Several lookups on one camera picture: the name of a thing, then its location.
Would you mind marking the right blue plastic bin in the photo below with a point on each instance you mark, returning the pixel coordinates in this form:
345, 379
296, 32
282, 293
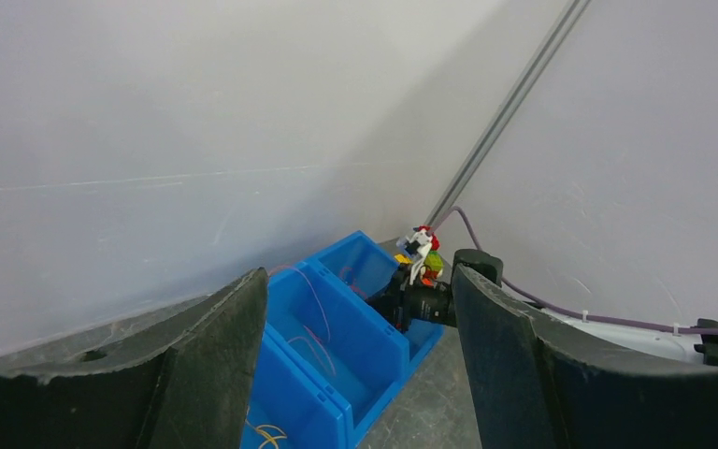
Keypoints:
365, 267

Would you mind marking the blue plastic bin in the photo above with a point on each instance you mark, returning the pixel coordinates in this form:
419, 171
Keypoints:
365, 267
339, 342
287, 409

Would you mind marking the green block in pile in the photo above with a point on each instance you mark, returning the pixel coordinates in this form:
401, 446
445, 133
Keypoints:
433, 266

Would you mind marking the yellow block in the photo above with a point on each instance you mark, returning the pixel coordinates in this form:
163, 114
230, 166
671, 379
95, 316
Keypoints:
402, 259

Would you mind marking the left blue plastic bin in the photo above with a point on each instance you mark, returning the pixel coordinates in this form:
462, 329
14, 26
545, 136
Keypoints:
287, 409

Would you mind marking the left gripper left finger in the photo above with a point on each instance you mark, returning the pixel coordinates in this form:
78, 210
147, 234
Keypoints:
184, 382

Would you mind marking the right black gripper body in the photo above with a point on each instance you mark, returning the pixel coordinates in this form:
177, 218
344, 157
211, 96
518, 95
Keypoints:
400, 302

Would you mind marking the middle blue plastic bin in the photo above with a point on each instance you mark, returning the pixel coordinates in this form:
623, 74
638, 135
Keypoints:
339, 342

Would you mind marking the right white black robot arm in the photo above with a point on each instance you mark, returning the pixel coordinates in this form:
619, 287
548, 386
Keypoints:
692, 344

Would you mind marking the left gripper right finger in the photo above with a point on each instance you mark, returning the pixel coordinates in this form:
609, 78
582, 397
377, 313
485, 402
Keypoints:
537, 382

